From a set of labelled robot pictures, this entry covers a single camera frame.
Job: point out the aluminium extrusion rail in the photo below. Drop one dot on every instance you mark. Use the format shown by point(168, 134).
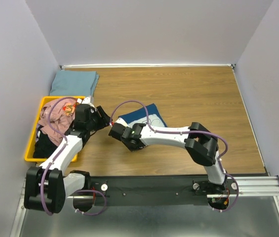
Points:
point(249, 186)

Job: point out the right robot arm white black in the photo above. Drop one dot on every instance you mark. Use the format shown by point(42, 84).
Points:
point(200, 144)

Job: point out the yellow plastic bin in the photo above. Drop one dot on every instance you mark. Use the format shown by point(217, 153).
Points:
point(31, 143)

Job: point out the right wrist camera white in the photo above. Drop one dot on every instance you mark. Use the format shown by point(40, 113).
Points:
point(120, 121)

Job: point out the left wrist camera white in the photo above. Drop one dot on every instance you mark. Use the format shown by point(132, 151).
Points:
point(86, 100)

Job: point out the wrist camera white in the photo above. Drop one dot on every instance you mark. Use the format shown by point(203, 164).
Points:
point(120, 121)
point(86, 100)

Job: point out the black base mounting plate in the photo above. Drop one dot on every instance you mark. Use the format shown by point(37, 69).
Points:
point(155, 191)

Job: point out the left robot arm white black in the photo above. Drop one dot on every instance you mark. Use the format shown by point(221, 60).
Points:
point(47, 187)

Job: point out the folded light blue t-shirt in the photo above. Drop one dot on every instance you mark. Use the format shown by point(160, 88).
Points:
point(74, 83)

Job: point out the pink t-shirt in bin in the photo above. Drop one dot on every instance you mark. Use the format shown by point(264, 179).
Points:
point(60, 119)

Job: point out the black garment in bin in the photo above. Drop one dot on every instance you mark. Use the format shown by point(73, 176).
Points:
point(44, 147)

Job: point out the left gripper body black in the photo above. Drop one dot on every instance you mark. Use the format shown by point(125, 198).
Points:
point(98, 122)

